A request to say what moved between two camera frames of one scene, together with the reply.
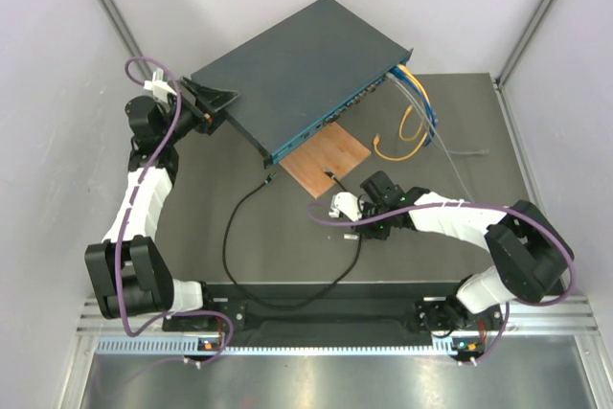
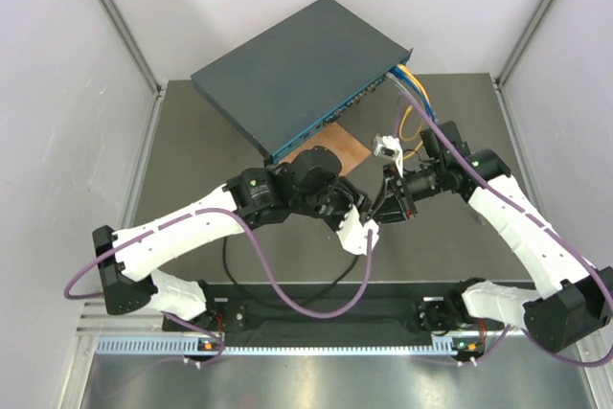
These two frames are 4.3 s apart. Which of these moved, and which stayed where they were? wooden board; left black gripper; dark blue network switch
Moved: left black gripper
Stayed: wooden board; dark blue network switch
